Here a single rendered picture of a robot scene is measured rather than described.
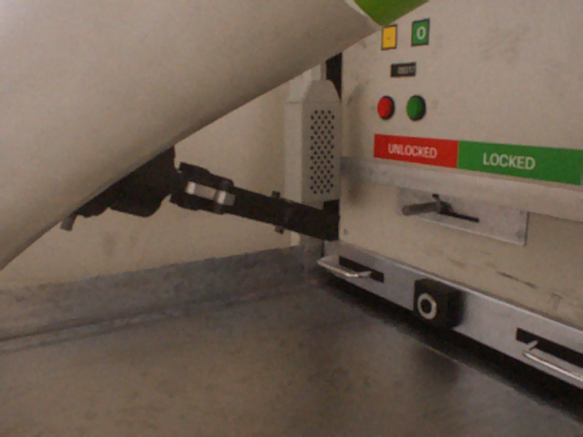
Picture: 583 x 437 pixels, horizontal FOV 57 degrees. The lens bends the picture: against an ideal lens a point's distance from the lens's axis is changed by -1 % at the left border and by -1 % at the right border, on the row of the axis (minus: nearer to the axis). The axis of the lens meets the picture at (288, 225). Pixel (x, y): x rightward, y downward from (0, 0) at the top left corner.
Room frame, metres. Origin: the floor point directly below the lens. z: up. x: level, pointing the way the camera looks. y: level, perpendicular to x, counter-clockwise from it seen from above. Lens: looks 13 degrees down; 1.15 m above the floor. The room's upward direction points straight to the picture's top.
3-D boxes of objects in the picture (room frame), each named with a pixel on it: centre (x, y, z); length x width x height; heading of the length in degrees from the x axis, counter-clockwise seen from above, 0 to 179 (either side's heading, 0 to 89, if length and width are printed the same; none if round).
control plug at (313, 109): (0.81, -0.04, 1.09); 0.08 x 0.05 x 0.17; 121
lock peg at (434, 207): (0.68, -0.17, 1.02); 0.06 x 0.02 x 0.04; 121
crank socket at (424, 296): (0.65, -0.19, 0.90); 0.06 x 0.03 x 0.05; 31
